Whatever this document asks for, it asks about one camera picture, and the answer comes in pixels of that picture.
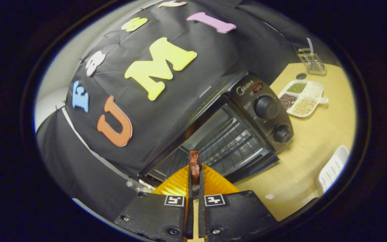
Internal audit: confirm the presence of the white rectangular plate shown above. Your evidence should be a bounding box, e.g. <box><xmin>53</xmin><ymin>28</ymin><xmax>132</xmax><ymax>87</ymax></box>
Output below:
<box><xmin>318</xmin><ymin>145</ymin><xmax>350</xmax><ymax>194</ymax></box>

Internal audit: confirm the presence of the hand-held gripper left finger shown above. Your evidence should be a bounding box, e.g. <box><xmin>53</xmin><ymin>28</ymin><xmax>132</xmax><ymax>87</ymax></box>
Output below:
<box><xmin>114</xmin><ymin>164</ymin><xmax>194</xmax><ymax>242</ymax></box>

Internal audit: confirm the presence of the black toaster oven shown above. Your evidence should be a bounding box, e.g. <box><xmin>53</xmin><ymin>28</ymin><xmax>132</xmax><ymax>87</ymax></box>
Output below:
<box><xmin>139</xmin><ymin>71</ymin><xmax>294</xmax><ymax>189</ymax></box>

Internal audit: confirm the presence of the brown meat piece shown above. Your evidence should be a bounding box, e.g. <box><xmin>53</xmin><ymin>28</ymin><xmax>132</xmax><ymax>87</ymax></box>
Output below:
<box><xmin>189</xmin><ymin>150</ymin><xmax>201</xmax><ymax>184</ymax></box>

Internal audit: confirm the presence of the white divided grain dish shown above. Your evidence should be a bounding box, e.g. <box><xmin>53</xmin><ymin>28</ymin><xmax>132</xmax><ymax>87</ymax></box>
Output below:
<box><xmin>277</xmin><ymin>80</ymin><xmax>329</xmax><ymax>118</ymax></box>

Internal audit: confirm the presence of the metal wire utensil holder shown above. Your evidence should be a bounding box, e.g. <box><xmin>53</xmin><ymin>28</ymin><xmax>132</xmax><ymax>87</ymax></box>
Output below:
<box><xmin>296</xmin><ymin>48</ymin><xmax>327</xmax><ymax>76</ymax></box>

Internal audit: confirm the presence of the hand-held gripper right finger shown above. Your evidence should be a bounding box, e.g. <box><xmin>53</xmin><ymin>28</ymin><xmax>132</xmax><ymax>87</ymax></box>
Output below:
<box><xmin>199</xmin><ymin>164</ymin><xmax>278</xmax><ymax>242</ymax></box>

